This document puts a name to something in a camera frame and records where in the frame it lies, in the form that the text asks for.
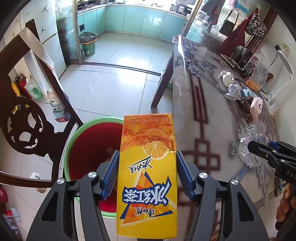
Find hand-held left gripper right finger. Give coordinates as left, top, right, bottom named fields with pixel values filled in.
left=176, top=150, right=271, bottom=241

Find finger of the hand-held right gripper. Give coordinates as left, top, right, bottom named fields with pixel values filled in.
left=269, top=140, right=296, bottom=159
left=247, top=140, right=286, bottom=167

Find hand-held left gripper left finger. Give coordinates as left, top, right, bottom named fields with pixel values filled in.
left=28, top=149, right=121, bottom=241

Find clear plastic bag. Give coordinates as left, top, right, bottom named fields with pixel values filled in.
left=238, top=123, right=275, bottom=167

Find red basin green rim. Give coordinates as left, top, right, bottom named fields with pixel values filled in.
left=64, top=117, right=125, bottom=218

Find yellow lemon tea carton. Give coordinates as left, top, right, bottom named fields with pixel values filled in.
left=116, top=113, right=178, bottom=238

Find white paper carton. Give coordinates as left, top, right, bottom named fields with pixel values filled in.
left=250, top=97, right=264, bottom=122

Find blue white carton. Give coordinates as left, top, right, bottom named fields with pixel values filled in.
left=240, top=88, right=257, bottom=99

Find white foil wrapper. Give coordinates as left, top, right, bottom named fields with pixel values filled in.
left=223, top=83, right=242, bottom=100

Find green kitchen trash bin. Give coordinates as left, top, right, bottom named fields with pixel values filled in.
left=79, top=32, right=97, bottom=57

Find person's right hand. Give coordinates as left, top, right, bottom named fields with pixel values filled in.
left=275, top=185, right=296, bottom=232

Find zip bag of orange snacks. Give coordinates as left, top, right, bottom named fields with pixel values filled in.
left=245, top=52, right=270, bottom=91

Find white desk lamp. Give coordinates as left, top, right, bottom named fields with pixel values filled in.
left=270, top=50, right=294, bottom=114

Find plastic bottle purple label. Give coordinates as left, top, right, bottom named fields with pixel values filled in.
left=245, top=54, right=259, bottom=72

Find black snack packet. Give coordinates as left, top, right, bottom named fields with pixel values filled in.
left=220, top=54, right=241, bottom=69

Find carved dark wooden chair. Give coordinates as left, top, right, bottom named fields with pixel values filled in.
left=0, top=20, right=84, bottom=188

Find dark red cloth bag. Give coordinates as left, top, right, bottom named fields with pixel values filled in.
left=220, top=8, right=259, bottom=57

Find green liquid bottle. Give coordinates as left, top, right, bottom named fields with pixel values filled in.
left=24, top=77, right=43, bottom=100

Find black white lettered bag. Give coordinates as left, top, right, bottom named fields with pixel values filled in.
left=245, top=13, right=269, bottom=39

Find black handbag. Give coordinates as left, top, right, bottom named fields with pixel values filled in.
left=219, top=9, right=240, bottom=36

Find yellow plastic bag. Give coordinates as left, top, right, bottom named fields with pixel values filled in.
left=10, top=79, right=21, bottom=95

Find white refrigerator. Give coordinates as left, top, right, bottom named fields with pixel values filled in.
left=20, top=0, right=67, bottom=78

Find blue white printed bag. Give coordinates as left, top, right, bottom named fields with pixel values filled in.
left=235, top=0, right=250, bottom=14

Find blue red hanging towel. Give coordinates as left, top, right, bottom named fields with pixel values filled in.
left=203, top=0, right=226, bottom=25

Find teal lower kitchen cabinets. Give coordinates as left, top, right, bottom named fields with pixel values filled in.
left=76, top=5, right=189, bottom=42

